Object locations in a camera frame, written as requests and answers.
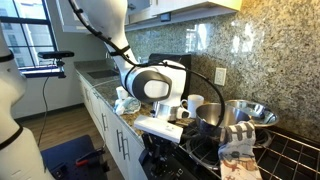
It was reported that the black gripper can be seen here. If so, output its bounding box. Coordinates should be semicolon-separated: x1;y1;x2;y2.
144;132;170;157

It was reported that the blue white dish towel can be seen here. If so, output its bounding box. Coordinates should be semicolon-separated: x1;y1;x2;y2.
113;96;143;116

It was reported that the white ceramic mug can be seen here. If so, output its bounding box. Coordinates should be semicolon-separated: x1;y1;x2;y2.
180;94;205;120

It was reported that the white cup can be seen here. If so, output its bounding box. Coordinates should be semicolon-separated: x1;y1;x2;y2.
115;85;130;101

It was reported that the deep steel pot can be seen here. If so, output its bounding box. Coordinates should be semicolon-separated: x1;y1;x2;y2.
195;102;251;138

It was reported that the patterned kitchen towel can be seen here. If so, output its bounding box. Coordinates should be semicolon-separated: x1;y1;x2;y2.
217;120;265;180

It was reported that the kitchen sink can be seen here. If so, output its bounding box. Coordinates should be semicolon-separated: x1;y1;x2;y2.
87;68;120;80

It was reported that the dark robot mounting platform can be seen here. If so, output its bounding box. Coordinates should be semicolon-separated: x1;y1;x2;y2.
39;134;112;180

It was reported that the chrome faucet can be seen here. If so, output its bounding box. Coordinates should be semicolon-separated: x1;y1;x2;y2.
105;50;118;69

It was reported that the shallow steel bowl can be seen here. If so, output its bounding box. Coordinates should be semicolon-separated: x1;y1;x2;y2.
224;99;280;128

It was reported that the black under-cabinet fixture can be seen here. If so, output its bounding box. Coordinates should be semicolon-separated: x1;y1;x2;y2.
160;12;172;23

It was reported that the black stove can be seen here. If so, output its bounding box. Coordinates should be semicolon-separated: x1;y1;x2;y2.
138;116;320;180

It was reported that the white upper cabinet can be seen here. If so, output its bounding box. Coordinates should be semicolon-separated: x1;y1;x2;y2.
56;0;243;34

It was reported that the window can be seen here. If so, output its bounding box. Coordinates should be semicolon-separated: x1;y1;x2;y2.
0;0;58;72

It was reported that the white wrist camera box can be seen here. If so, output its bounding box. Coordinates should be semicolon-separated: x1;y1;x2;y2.
133;114;185;145

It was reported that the metal cabinet handle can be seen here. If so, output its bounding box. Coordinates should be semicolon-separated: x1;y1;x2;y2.
100;113;110;132
121;135;131;161
115;129;125;154
83;87;91;103

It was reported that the red handled clamp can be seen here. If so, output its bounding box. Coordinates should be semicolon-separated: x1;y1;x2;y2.
74;148;107;168

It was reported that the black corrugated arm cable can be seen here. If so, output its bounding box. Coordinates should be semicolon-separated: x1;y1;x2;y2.
68;0;227;138

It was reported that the white wall outlet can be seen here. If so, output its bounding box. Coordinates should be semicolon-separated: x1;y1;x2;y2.
213;67;228;87

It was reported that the black camera cable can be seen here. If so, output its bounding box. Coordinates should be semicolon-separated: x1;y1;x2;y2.
37;76;51;148

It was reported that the black external camera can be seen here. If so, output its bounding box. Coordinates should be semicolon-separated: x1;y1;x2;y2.
37;50;76;61

